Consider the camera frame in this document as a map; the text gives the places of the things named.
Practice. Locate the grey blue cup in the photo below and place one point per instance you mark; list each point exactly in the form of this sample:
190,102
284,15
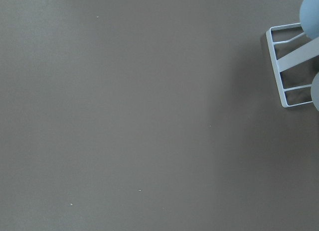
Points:
315,91

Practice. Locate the light blue cup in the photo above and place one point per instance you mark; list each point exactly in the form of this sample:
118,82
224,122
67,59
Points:
309,18

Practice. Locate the white wire cup rack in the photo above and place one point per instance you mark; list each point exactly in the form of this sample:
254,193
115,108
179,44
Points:
292,59

